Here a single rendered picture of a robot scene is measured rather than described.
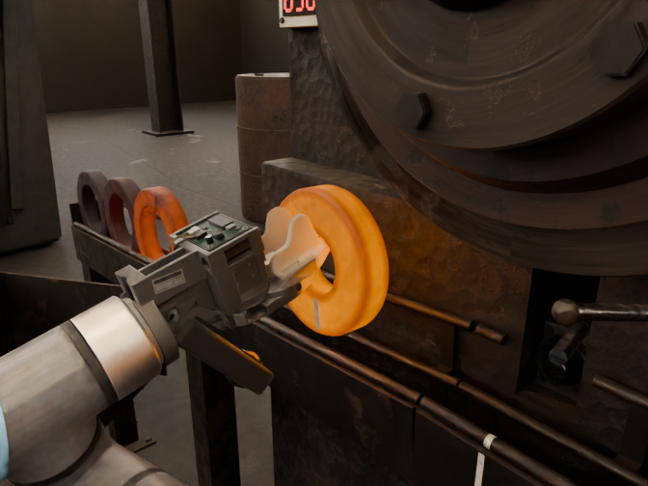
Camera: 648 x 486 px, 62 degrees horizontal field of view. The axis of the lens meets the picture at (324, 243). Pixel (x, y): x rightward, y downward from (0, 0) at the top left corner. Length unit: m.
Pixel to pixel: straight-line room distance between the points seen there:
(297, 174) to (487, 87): 0.47
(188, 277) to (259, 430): 1.22
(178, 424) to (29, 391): 1.30
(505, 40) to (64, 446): 0.40
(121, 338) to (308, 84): 0.49
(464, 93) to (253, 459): 1.34
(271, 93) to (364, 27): 2.82
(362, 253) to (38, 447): 0.30
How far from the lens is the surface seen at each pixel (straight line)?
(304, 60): 0.81
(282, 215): 0.54
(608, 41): 0.28
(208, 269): 0.46
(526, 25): 0.32
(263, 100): 3.22
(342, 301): 0.54
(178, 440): 1.66
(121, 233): 1.27
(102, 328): 0.44
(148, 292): 0.45
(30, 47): 3.21
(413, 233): 0.62
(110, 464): 0.49
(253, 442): 1.62
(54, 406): 0.44
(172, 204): 0.97
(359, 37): 0.39
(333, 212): 0.52
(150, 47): 7.20
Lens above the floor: 1.03
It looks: 20 degrees down
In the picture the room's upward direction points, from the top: straight up
